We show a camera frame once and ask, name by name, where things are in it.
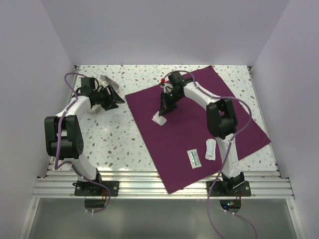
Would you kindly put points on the aluminium rail frame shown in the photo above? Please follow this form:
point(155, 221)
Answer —
point(114, 145)

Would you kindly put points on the stainless steel tray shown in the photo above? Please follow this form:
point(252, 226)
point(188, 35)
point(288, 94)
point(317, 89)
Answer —
point(103, 81)

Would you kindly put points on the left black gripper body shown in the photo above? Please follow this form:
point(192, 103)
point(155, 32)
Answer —
point(103, 96)

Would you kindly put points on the white gauze pad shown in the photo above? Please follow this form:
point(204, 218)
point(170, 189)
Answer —
point(160, 120)

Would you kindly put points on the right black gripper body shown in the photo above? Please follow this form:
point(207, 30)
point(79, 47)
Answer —
point(173, 98)

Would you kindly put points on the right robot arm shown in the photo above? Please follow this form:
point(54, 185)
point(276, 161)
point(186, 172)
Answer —
point(221, 123)

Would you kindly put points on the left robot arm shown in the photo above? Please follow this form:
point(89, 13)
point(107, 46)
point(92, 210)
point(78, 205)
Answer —
point(63, 136)

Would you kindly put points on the white blue sterile pouch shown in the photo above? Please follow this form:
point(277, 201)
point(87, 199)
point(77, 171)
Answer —
point(210, 149)

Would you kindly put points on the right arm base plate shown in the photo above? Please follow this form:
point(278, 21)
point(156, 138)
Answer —
point(220, 190)

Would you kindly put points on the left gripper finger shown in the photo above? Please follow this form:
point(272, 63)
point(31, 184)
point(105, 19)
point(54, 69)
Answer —
point(110, 107)
point(115, 96)

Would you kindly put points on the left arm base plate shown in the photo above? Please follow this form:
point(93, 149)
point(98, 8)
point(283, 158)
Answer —
point(109, 188)

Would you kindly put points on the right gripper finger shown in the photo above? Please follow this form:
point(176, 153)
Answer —
point(163, 96)
point(163, 110)

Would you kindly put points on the green white packet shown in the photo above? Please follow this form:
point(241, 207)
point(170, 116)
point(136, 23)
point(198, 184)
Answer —
point(194, 158)

